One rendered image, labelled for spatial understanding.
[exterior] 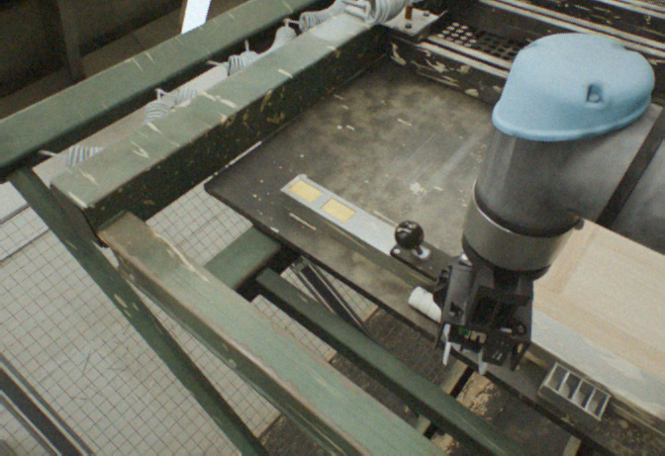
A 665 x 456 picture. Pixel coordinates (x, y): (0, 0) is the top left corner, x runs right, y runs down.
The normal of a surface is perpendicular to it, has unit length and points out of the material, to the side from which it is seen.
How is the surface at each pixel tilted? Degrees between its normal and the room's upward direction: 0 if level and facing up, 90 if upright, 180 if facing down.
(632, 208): 86
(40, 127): 90
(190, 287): 55
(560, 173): 84
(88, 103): 90
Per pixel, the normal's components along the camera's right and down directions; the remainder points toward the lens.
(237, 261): 0.00, -0.67
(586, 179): -0.61, 0.42
